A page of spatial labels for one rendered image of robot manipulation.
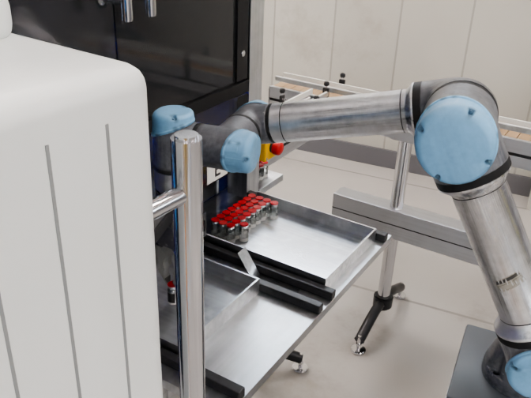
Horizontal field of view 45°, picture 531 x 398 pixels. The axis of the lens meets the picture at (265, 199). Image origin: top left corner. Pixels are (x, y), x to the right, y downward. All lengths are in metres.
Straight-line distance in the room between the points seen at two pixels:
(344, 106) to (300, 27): 3.01
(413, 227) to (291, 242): 0.99
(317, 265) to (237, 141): 0.46
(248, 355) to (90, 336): 0.75
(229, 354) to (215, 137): 0.40
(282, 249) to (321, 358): 1.11
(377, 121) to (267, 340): 0.46
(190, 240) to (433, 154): 0.51
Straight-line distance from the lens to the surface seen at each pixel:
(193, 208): 0.51
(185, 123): 1.11
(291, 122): 1.16
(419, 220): 2.41
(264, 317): 1.28
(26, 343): 0.43
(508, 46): 3.86
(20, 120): 0.37
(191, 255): 0.54
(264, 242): 1.51
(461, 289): 3.07
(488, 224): 1.02
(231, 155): 1.08
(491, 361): 1.35
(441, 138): 0.95
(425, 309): 2.88
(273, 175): 1.85
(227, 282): 1.37
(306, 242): 1.52
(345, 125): 1.13
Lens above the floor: 1.66
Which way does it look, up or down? 27 degrees down
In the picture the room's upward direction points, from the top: 2 degrees clockwise
